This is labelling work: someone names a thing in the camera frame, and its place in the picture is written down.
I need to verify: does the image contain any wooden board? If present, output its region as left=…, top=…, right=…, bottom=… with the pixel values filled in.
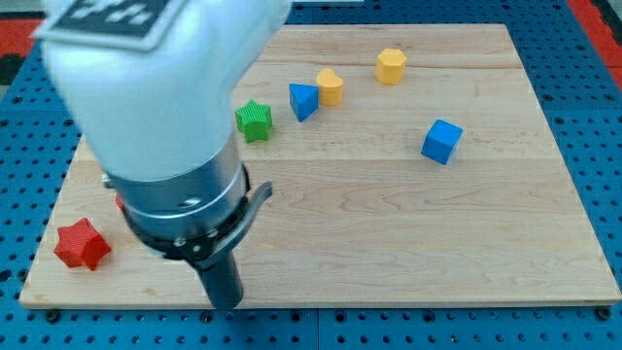
left=18, top=23, right=622, bottom=311

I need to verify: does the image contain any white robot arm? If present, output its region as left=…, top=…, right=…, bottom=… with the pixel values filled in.
left=35, top=0, right=292, bottom=309

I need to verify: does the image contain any yellow hexagon block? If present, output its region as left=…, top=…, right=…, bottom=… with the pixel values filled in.
left=375, top=49, right=407, bottom=85

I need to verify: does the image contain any yellow heart block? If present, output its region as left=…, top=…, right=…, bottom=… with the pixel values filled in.
left=316, top=68, right=344, bottom=106

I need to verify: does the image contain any small red block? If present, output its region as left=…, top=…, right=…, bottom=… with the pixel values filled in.
left=115, top=193, right=124, bottom=211

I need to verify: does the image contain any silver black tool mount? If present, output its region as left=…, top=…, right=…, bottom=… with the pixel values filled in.
left=109, top=138, right=273, bottom=270

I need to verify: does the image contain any blue triangle block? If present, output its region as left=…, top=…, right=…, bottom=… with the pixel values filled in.
left=289, top=84, right=319, bottom=123

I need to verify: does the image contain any blue cube block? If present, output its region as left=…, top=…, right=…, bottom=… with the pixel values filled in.
left=421, top=119, right=463, bottom=164

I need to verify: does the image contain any red star block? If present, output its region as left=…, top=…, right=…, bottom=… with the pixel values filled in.
left=53, top=218, right=112, bottom=271

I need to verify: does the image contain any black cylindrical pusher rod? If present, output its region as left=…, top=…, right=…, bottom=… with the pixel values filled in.
left=198, top=252, right=244, bottom=309

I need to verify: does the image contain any green star block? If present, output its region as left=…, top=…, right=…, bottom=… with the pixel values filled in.
left=234, top=99, right=272, bottom=143

